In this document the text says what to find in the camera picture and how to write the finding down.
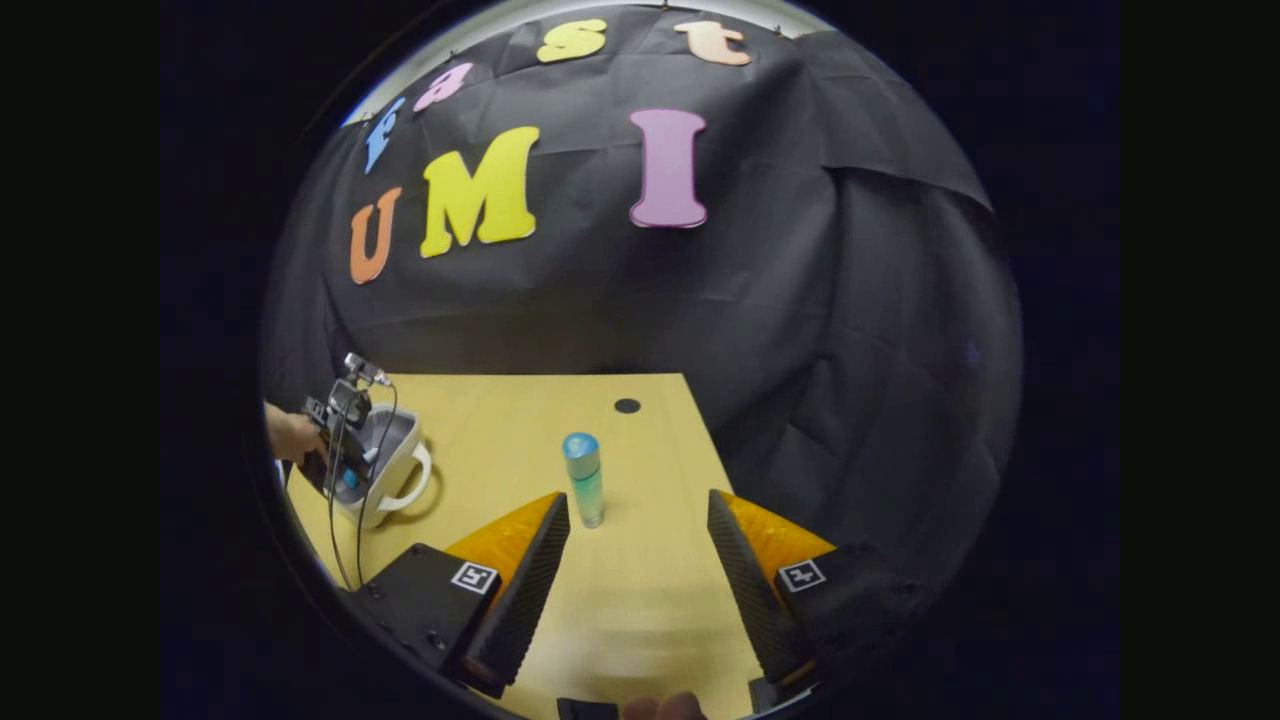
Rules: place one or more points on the black backdrop cloth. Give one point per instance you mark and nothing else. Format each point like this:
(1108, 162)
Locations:
(750, 300)

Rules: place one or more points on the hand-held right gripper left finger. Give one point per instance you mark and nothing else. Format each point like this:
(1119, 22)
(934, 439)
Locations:
(525, 600)

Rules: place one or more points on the teal bottle with blue cap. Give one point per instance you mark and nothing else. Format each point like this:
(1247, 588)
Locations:
(585, 485)

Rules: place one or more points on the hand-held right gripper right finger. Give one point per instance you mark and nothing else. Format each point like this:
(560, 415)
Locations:
(755, 600)

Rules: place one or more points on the white suitcase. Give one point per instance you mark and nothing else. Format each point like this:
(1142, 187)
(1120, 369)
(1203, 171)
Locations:
(390, 432)

